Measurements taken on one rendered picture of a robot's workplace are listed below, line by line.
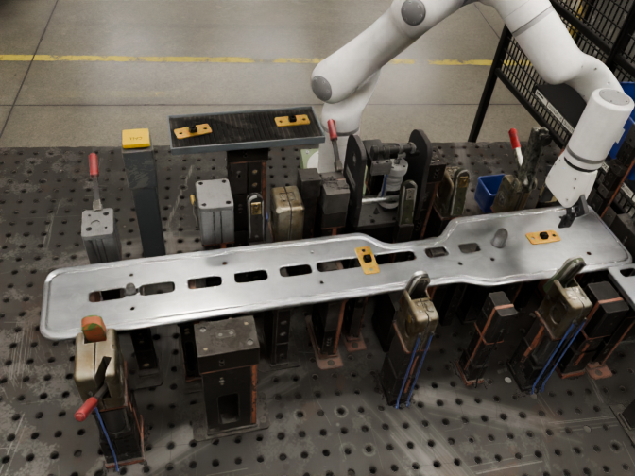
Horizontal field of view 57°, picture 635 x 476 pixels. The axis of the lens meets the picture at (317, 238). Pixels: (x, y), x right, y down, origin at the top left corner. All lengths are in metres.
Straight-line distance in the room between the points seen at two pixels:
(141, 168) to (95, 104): 2.34
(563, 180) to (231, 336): 0.81
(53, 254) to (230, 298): 0.73
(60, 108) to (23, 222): 1.88
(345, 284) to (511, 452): 0.57
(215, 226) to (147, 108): 2.40
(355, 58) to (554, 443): 1.07
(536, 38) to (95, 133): 2.69
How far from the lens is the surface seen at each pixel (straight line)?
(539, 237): 1.57
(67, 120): 3.68
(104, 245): 1.38
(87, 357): 1.16
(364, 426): 1.47
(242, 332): 1.18
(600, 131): 1.35
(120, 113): 3.68
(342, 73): 1.59
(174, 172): 2.07
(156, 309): 1.27
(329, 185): 1.43
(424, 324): 1.24
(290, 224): 1.39
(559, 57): 1.32
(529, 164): 1.59
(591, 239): 1.63
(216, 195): 1.34
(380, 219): 1.53
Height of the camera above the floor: 1.99
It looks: 45 degrees down
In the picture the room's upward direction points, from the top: 6 degrees clockwise
